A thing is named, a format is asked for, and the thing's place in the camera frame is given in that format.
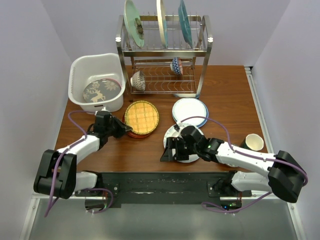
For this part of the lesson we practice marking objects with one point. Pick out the red-orange plate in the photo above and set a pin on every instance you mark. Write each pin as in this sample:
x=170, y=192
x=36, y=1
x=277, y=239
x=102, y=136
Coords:
x=137, y=136

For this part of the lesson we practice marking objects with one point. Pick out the dark green cup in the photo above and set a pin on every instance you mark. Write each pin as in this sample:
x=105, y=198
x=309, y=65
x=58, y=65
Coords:
x=252, y=142

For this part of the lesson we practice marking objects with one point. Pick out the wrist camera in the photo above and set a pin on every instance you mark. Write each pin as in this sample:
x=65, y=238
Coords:
x=176, y=127
x=104, y=109

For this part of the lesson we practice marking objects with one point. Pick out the stainless steel dish rack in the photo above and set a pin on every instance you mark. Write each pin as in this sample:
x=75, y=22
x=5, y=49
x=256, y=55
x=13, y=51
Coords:
x=154, y=60

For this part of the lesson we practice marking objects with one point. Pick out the white scalloped plate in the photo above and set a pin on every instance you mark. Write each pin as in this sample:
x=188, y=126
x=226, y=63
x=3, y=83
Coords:
x=171, y=132

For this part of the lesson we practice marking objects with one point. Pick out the pink plate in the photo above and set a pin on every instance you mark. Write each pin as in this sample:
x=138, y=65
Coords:
x=111, y=84

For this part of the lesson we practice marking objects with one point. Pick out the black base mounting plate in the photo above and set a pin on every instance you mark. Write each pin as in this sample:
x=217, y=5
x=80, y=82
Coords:
x=168, y=188

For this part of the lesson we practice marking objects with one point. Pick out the white plastic bin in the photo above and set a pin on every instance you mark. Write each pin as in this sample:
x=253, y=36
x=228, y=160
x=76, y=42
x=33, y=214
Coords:
x=89, y=68

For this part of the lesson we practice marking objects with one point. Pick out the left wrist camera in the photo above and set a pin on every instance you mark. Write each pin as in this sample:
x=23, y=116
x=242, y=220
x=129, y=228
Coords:
x=104, y=109

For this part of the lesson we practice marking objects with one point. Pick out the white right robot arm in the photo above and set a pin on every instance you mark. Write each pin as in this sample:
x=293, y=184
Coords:
x=279, y=173

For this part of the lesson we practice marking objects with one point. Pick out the teal plate in rack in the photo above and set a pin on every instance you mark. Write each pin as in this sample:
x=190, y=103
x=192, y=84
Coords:
x=184, y=23

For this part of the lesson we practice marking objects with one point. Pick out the grey reindeer snowflake plate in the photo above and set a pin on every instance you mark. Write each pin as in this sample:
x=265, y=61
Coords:
x=96, y=92

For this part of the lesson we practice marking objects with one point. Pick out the aluminium frame rail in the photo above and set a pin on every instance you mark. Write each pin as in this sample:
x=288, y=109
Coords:
x=292, y=208

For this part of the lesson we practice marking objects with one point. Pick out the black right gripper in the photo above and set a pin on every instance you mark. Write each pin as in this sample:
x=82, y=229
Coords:
x=173, y=143

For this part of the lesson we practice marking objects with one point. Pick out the blue zigzag patterned bowl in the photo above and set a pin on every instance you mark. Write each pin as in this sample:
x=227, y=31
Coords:
x=176, y=66

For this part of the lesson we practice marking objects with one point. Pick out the grey patterned bowl in rack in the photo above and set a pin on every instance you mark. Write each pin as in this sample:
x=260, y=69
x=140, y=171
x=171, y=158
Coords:
x=137, y=81

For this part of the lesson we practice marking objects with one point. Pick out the white plate on blue plate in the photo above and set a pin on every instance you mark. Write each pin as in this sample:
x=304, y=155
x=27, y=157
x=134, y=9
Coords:
x=190, y=107

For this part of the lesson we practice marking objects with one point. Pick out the cream rimmed plate in rack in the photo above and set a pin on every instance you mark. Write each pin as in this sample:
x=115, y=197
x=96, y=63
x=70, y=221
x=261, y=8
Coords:
x=162, y=23

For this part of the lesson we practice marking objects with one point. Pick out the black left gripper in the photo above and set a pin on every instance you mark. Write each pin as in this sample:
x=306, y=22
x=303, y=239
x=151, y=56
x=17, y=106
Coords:
x=122, y=128

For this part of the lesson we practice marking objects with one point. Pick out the light green plate in rack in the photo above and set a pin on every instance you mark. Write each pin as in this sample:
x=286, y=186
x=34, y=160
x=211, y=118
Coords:
x=133, y=23

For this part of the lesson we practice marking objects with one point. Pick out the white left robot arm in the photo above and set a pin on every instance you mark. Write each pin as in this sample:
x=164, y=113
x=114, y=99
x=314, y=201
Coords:
x=57, y=174

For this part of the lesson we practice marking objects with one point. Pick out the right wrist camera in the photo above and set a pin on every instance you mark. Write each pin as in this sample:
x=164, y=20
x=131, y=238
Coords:
x=176, y=127

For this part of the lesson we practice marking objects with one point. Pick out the floral patterned small bowl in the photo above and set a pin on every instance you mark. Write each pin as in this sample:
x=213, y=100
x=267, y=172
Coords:
x=228, y=165

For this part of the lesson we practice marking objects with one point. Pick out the yellow woven pattern plate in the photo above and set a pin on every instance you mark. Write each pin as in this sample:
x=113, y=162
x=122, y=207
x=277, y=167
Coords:
x=142, y=116

